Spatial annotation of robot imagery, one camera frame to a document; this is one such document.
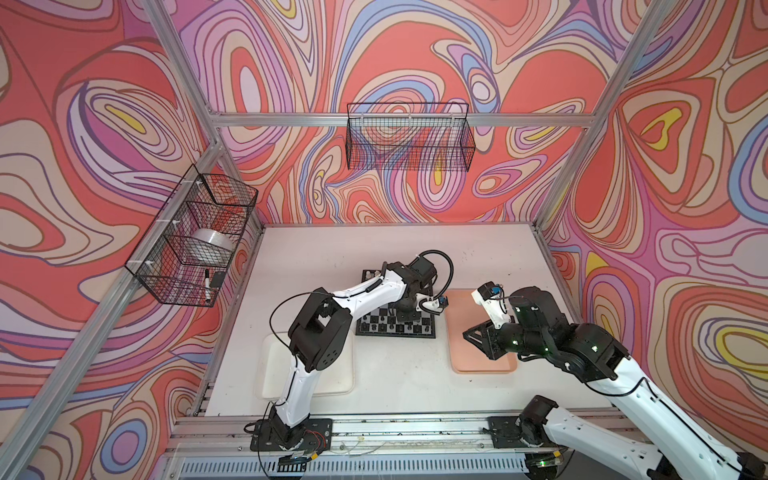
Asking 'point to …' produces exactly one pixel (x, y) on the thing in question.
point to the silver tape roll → (218, 238)
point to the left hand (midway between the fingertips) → (413, 309)
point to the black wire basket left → (183, 253)
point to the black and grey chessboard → (384, 322)
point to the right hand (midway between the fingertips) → (471, 342)
